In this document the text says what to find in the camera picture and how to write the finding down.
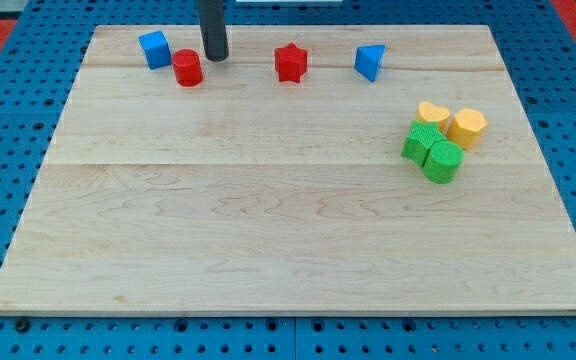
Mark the red star block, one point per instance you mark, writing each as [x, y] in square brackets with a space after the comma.
[291, 63]

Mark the green star block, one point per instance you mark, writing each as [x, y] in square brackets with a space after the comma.
[419, 140]

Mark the blue cube block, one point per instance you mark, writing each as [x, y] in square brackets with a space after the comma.
[156, 49]

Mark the light wooden board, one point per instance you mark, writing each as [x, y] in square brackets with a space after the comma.
[247, 196]

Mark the blue triangular prism block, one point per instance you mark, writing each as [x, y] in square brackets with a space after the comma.
[368, 59]

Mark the red cylinder block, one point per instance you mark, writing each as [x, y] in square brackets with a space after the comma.
[187, 67]

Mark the yellow heart block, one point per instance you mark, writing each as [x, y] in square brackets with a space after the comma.
[428, 112]

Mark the green cylinder block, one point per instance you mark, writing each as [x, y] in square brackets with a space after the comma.
[443, 161]

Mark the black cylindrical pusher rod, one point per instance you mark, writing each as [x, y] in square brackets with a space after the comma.
[213, 29]

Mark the yellow hexagon block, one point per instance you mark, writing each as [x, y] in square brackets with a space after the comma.
[466, 128]

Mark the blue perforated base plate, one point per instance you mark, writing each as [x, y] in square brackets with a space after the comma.
[38, 65]

